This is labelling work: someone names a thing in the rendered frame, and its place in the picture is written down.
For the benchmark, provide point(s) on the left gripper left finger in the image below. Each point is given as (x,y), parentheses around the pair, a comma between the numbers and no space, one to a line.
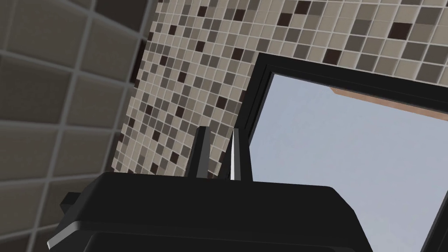
(201,154)

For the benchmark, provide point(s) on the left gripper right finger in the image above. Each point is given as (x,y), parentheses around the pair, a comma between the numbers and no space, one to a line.
(238,157)

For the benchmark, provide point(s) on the black framed window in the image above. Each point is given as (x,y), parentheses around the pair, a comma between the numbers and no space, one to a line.
(332,150)

